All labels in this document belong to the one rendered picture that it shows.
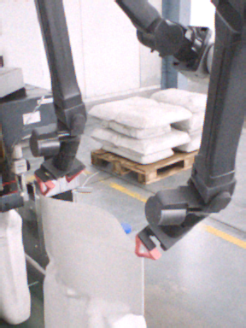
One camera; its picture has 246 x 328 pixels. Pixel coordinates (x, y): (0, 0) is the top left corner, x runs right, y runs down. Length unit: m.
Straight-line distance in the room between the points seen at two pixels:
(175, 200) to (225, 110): 0.22
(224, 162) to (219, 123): 0.10
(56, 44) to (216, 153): 0.48
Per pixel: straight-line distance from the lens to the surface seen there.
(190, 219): 0.90
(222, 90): 0.67
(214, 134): 0.73
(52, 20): 1.06
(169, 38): 1.21
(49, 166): 1.24
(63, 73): 1.11
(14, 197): 1.46
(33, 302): 2.10
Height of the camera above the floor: 1.62
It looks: 26 degrees down
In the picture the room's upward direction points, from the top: 2 degrees counter-clockwise
